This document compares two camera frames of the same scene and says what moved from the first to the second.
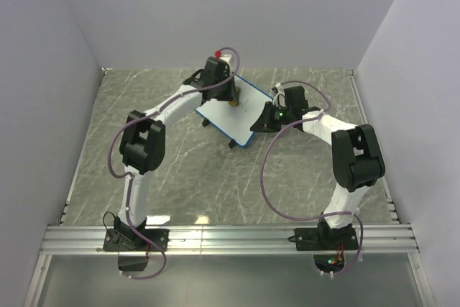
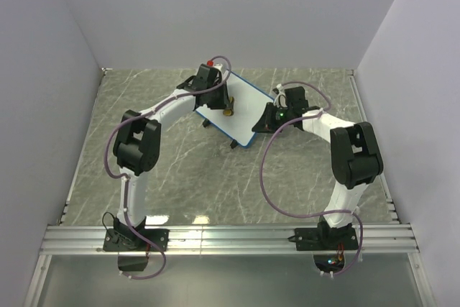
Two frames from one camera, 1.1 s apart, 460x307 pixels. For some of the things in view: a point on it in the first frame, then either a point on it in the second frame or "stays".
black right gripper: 264,124 stays
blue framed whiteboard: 236,121 stays
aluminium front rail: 376,238 stays
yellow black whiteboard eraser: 235,102 -> 228,111
